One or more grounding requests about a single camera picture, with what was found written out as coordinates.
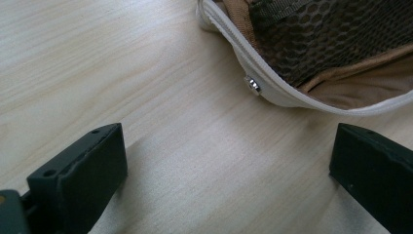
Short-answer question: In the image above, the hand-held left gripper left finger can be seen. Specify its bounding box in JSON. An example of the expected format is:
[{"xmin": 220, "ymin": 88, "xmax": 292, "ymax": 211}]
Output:
[{"xmin": 20, "ymin": 122, "xmax": 129, "ymax": 234}]

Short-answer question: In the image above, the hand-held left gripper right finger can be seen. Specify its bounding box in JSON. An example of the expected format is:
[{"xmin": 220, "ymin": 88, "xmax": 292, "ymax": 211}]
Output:
[{"xmin": 328, "ymin": 122, "xmax": 413, "ymax": 234}]

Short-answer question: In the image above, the white zippered bag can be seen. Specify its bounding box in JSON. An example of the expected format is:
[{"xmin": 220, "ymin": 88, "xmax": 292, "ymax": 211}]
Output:
[{"xmin": 195, "ymin": 0, "xmax": 413, "ymax": 117}]

